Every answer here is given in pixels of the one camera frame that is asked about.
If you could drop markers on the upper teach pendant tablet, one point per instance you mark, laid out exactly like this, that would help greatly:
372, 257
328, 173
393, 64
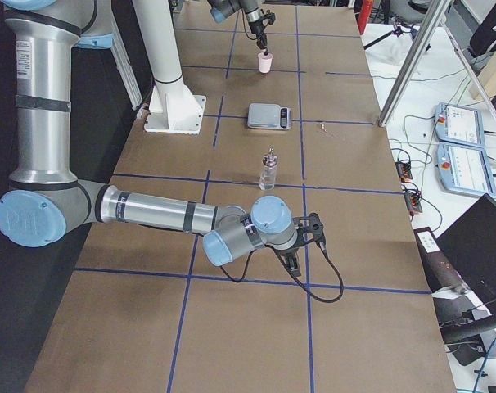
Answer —
459, 124

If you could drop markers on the grey digital kitchen scale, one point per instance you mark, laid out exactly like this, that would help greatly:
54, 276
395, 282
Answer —
268, 116

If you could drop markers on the white pedestal column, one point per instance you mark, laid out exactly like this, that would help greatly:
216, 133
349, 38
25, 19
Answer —
172, 108

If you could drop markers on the lower teach pendant tablet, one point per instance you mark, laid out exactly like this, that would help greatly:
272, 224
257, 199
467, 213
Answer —
465, 170

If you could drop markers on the teach pendant tablet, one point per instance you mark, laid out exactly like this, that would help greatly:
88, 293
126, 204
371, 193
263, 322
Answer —
459, 124
465, 170

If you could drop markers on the black computer monitor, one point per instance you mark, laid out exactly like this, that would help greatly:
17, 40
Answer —
470, 245

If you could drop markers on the glass sauce dispenser bottle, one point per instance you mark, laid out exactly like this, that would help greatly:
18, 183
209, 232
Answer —
268, 174

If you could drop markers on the orange black connector block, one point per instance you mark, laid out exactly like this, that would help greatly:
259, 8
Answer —
404, 170

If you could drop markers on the aluminium frame post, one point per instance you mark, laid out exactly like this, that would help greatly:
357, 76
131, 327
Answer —
433, 18

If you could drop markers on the pink paper cup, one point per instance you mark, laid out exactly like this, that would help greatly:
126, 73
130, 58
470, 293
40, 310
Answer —
265, 60

